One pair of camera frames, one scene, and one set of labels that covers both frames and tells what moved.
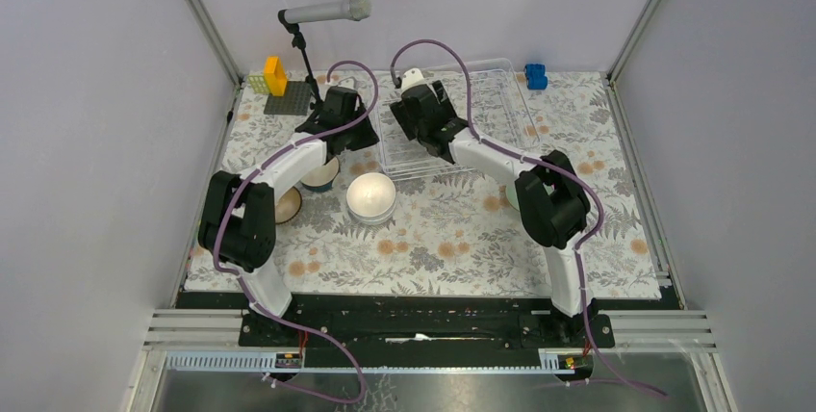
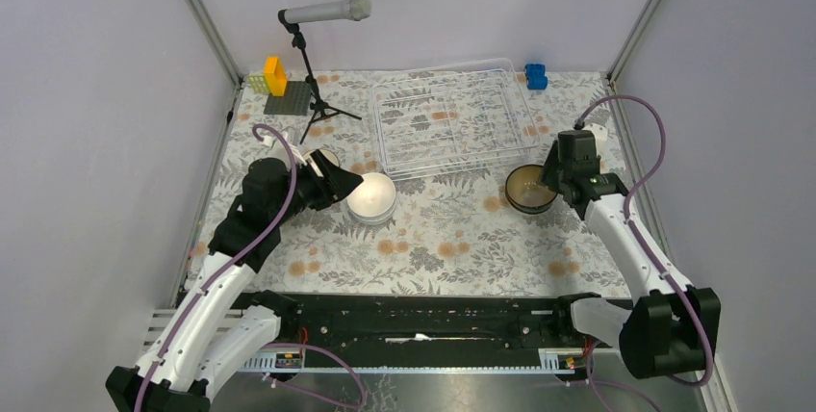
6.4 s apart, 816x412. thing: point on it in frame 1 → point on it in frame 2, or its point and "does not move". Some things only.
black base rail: (424, 323) does not move
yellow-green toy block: (259, 84) does not move
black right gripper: (400, 112) → (548, 175)
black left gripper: (369, 136) → (334, 183)
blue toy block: (535, 76) does not move
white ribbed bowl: (370, 198) does not move
